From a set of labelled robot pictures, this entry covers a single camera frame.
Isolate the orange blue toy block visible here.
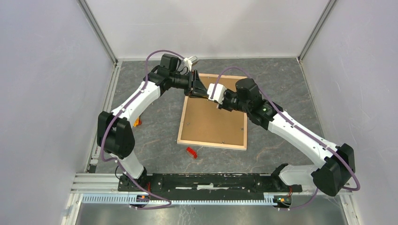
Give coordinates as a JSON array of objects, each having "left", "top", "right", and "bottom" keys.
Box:
[{"left": 133, "top": 117, "right": 142, "bottom": 127}]

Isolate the aluminium rail frame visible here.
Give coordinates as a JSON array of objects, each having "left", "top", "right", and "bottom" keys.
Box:
[{"left": 62, "top": 173, "right": 361, "bottom": 225}]

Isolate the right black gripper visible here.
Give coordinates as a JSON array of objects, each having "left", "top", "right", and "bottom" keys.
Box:
[{"left": 215, "top": 88, "right": 250, "bottom": 113}]

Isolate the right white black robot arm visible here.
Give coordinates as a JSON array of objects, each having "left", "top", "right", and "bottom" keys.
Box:
[{"left": 207, "top": 78, "right": 355, "bottom": 196}]

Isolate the slotted cable duct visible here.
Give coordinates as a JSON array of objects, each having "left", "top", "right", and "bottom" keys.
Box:
[{"left": 81, "top": 194, "right": 277, "bottom": 206}]

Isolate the red toy brick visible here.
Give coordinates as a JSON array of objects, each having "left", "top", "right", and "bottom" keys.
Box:
[{"left": 186, "top": 147, "right": 198, "bottom": 159}]

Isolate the white wooden picture frame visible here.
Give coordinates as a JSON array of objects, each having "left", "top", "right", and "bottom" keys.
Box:
[{"left": 176, "top": 72, "right": 249, "bottom": 151}]

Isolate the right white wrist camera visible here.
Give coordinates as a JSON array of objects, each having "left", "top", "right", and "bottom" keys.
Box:
[{"left": 207, "top": 83, "right": 227, "bottom": 104}]

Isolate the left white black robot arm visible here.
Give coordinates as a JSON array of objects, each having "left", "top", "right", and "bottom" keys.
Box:
[{"left": 97, "top": 52, "right": 208, "bottom": 191}]

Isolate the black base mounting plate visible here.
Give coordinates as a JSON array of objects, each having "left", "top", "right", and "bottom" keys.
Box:
[{"left": 117, "top": 172, "right": 303, "bottom": 201}]

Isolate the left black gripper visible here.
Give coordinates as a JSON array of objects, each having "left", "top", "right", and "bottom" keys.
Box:
[{"left": 169, "top": 70, "right": 211, "bottom": 100}]

